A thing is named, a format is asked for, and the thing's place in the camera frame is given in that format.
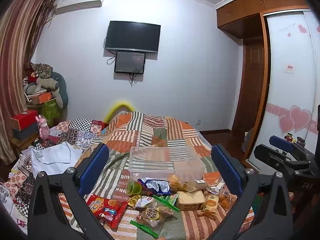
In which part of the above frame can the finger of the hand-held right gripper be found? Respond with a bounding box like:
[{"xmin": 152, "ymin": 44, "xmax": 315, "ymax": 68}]
[
  {"xmin": 269, "ymin": 135, "xmax": 312, "ymax": 162},
  {"xmin": 254, "ymin": 144, "xmax": 310, "ymax": 178}
]

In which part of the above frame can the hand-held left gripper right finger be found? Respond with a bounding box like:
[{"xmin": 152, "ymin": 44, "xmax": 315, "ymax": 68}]
[{"xmin": 211, "ymin": 144, "xmax": 293, "ymax": 240}]

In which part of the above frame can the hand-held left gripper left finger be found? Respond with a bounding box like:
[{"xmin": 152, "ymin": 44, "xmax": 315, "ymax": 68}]
[{"xmin": 27, "ymin": 143, "xmax": 114, "ymax": 240}]

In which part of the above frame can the beige bread packet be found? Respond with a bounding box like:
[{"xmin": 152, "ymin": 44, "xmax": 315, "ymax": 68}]
[{"xmin": 179, "ymin": 190, "xmax": 206, "ymax": 211}]

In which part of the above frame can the clear plastic container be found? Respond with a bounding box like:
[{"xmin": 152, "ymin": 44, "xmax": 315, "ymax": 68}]
[{"xmin": 128, "ymin": 146, "xmax": 206, "ymax": 193}]

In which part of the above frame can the green snack packet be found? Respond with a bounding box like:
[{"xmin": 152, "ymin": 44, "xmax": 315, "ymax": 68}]
[{"xmin": 153, "ymin": 193, "xmax": 180, "ymax": 212}]

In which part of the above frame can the clear bag of fried snacks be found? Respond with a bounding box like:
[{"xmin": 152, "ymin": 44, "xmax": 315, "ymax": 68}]
[{"xmin": 167, "ymin": 174, "xmax": 209, "ymax": 193}]

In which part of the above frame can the grey blue bag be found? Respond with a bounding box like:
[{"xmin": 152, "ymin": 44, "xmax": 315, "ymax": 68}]
[{"xmin": 244, "ymin": 127, "xmax": 254, "ymax": 153}]

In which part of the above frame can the orange brown pastry packet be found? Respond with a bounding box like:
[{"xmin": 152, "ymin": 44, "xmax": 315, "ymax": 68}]
[{"xmin": 219, "ymin": 190, "xmax": 238, "ymax": 212}]

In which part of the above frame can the checkered patchwork blanket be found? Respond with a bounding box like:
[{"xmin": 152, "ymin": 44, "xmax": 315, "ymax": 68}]
[{"xmin": 0, "ymin": 119, "xmax": 105, "ymax": 225}]

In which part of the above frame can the round cookie packet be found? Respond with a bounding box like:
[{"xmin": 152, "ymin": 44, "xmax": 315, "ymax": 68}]
[{"xmin": 197, "ymin": 194, "xmax": 220, "ymax": 220}]

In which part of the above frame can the green jelly cup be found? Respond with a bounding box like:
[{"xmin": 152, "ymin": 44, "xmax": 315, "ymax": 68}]
[{"xmin": 126, "ymin": 180, "xmax": 142, "ymax": 197}]

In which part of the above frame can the white plastic bag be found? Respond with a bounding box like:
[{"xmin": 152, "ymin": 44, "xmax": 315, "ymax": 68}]
[{"xmin": 31, "ymin": 141, "xmax": 83, "ymax": 177}]

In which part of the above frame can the red snack packet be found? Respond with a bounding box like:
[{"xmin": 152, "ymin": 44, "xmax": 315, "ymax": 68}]
[{"xmin": 86, "ymin": 194, "xmax": 128, "ymax": 229}]

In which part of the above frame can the yellow patterned snack packet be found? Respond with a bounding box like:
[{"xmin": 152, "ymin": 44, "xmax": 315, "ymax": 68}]
[{"xmin": 128, "ymin": 195, "xmax": 140, "ymax": 208}]

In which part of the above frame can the yellow foam tube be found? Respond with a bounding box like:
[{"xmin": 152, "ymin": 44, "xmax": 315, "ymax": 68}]
[{"xmin": 104, "ymin": 101, "xmax": 135, "ymax": 123}]

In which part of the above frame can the orange striped patchwork quilt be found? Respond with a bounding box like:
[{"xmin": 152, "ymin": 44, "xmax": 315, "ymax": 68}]
[{"xmin": 57, "ymin": 111, "xmax": 255, "ymax": 240}]

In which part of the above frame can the white pink snack packet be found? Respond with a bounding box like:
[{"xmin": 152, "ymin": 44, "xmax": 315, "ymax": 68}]
[{"xmin": 136, "ymin": 195, "xmax": 154, "ymax": 208}]

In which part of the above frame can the brown wooden door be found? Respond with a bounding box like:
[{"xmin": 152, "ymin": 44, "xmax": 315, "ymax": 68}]
[{"xmin": 231, "ymin": 39, "xmax": 265, "ymax": 133}]

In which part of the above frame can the pink toy rabbit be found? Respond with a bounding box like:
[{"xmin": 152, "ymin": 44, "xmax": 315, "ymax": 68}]
[{"xmin": 37, "ymin": 115, "xmax": 50, "ymax": 140}]

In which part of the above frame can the blue crinkled snack bag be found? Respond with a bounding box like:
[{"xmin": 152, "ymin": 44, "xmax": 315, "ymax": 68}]
[{"xmin": 137, "ymin": 177, "xmax": 172, "ymax": 196}]

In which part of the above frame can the green patterned bag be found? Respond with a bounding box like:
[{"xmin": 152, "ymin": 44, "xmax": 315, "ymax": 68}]
[{"xmin": 41, "ymin": 99, "xmax": 62, "ymax": 128}]

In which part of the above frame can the brown label snack packet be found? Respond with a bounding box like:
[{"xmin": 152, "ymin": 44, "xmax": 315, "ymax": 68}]
[{"xmin": 136, "ymin": 205, "xmax": 174, "ymax": 228}]

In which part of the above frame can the grey box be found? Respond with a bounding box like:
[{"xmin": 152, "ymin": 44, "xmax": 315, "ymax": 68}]
[{"xmin": 12, "ymin": 125, "xmax": 40, "ymax": 140}]

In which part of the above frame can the green stick packet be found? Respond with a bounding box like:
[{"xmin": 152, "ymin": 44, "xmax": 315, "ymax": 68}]
[{"xmin": 130, "ymin": 220, "xmax": 159, "ymax": 239}]

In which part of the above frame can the orange cardboard box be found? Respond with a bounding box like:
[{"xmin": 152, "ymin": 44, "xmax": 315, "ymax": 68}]
[{"xmin": 31, "ymin": 92, "xmax": 53, "ymax": 105}]

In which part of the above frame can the red box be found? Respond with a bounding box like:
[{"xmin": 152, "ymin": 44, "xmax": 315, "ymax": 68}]
[{"xmin": 10, "ymin": 110, "xmax": 38, "ymax": 131}]

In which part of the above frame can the wooden wardrobe with sliding door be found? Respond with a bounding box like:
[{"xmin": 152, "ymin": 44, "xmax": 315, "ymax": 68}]
[{"xmin": 216, "ymin": 0, "xmax": 320, "ymax": 170}]

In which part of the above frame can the striped brown curtain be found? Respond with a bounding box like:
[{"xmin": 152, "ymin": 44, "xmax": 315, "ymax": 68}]
[{"xmin": 0, "ymin": 0, "xmax": 57, "ymax": 165}]

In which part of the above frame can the white air conditioner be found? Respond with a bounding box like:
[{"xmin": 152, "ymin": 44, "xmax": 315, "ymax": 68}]
[{"xmin": 55, "ymin": 0, "xmax": 106, "ymax": 14}]

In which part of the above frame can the small black wall monitor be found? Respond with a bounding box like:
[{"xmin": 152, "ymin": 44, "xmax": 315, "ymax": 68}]
[{"xmin": 114, "ymin": 51, "xmax": 146, "ymax": 75}]

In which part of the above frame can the black wall television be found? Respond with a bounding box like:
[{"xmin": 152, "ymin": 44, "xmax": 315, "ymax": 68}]
[{"xmin": 104, "ymin": 20, "xmax": 161, "ymax": 54}]

